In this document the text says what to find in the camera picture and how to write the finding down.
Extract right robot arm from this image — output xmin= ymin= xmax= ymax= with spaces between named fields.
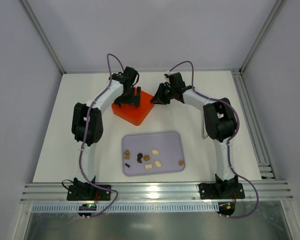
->
xmin=150 ymin=71 xmax=239 ymax=199

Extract dark round foil chocolate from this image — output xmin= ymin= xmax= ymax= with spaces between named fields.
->
xmin=137 ymin=153 xmax=143 ymax=159

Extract metal serving tongs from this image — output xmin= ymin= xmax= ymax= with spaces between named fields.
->
xmin=201 ymin=111 xmax=208 ymax=140

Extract white swirl chocolate lower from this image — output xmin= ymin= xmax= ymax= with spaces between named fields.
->
xmin=154 ymin=160 xmax=162 ymax=168

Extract white swirl chocolate upper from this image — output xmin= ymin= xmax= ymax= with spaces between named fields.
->
xmin=151 ymin=149 xmax=159 ymax=155

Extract lavender plastic tray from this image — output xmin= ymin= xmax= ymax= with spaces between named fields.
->
xmin=122 ymin=131 xmax=186 ymax=177

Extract tan ridged square chocolate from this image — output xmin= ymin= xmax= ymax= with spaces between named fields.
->
xmin=143 ymin=155 xmax=150 ymax=161

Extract white rectangular chocolate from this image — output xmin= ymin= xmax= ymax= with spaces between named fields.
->
xmin=145 ymin=164 xmax=152 ymax=170

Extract orange chocolate tin box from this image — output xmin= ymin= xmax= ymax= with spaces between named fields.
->
xmin=111 ymin=104 xmax=154 ymax=126

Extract slotted cable duct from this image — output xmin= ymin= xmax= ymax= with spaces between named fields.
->
xmin=31 ymin=201 xmax=219 ymax=215

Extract white swirl chocolate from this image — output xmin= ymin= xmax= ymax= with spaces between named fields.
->
xmin=154 ymin=160 xmax=162 ymax=168
xmin=151 ymin=149 xmax=159 ymax=155

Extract orange tin lid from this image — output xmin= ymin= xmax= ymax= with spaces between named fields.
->
xmin=111 ymin=90 xmax=154 ymax=126

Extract aluminium frame rail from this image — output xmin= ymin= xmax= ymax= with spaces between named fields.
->
xmin=20 ymin=180 xmax=294 ymax=204

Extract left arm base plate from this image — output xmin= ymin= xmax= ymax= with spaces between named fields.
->
xmin=66 ymin=184 xmax=111 ymax=201

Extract right side aluminium rail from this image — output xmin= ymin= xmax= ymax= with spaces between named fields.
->
xmin=231 ymin=70 xmax=277 ymax=181

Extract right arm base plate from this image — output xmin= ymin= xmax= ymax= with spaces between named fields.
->
xmin=198 ymin=183 xmax=246 ymax=200

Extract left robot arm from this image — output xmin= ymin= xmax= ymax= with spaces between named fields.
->
xmin=71 ymin=66 xmax=141 ymax=187

